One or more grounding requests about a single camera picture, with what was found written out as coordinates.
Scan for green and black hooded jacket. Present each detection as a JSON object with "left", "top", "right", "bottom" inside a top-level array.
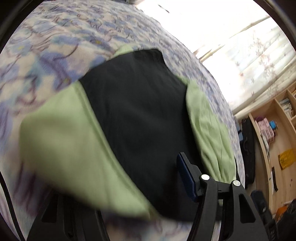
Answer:
[{"left": 19, "top": 49, "right": 236, "bottom": 221}]

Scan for yellow paper bag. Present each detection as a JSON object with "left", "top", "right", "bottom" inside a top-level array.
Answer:
[{"left": 278, "top": 149, "right": 296, "bottom": 170}]

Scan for black white patterned cloth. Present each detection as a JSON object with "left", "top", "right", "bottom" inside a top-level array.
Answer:
[{"left": 238, "top": 118, "right": 255, "bottom": 189}]

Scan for pink storage boxes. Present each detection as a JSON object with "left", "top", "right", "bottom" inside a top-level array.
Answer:
[{"left": 255, "top": 116, "right": 278, "bottom": 143}]

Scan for wooden shelf unit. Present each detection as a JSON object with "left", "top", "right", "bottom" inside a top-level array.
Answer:
[{"left": 244, "top": 83, "right": 295, "bottom": 215}]

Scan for books on shelf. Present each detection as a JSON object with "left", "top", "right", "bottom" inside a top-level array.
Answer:
[{"left": 276, "top": 90, "right": 295, "bottom": 120}]

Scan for white floral curtain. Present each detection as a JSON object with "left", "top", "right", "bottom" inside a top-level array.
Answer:
[{"left": 136, "top": 1, "right": 295, "bottom": 118}]

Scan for blue cat print blanket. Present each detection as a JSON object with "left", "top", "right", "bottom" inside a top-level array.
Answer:
[{"left": 1, "top": 1, "right": 245, "bottom": 236}]

